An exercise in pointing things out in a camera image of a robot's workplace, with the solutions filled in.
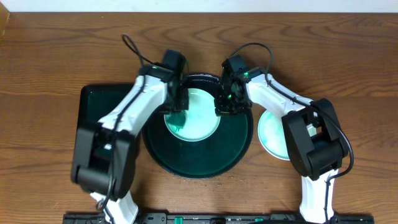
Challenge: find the mint green plate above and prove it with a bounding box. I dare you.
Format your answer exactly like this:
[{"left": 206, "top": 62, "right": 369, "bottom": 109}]
[
  {"left": 166, "top": 88, "right": 221, "bottom": 142},
  {"left": 257, "top": 108, "right": 318, "bottom": 161}
]

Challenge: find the green scouring sponge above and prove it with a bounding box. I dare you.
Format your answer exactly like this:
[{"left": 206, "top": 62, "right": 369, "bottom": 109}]
[{"left": 164, "top": 111, "right": 187, "bottom": 133}]

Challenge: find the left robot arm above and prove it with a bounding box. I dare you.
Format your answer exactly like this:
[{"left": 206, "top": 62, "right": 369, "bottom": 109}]
[{"left": 71, "top": 50, "right": 188, "bottom": 223}]

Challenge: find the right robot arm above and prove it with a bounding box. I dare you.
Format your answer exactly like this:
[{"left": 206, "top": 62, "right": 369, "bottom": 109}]
[{"left": 215, "top": 55, "right": 353, "bottom": 223}]

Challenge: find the round black tray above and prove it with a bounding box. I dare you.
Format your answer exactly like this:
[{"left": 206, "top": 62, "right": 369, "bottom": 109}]
[{"left": 142, "top": 73, "right": 254, "bottom": 180}]

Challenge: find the rectangular black tray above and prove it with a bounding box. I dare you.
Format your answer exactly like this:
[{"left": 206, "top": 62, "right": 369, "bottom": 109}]
[{"left": 77, "top": 83, "right": 134, "bottom": 128}]

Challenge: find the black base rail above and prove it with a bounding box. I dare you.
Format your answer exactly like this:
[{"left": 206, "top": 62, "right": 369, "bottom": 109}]
[{"left": 62, "top": 212, "right": 376, "bottom": 224}]

